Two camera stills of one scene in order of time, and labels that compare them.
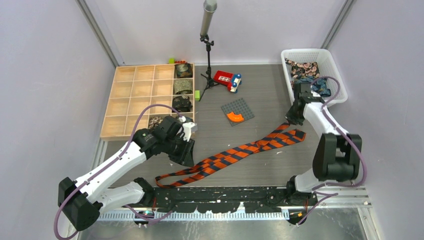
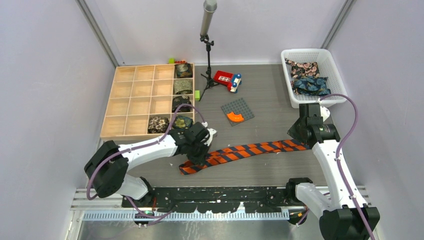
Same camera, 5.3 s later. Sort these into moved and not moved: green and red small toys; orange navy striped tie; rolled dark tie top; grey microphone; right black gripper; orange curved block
Moved: right black gripper; orange navy striped tie
Not moved: grey microphone; orange curved block; rolled dark tie top; green and red small toys
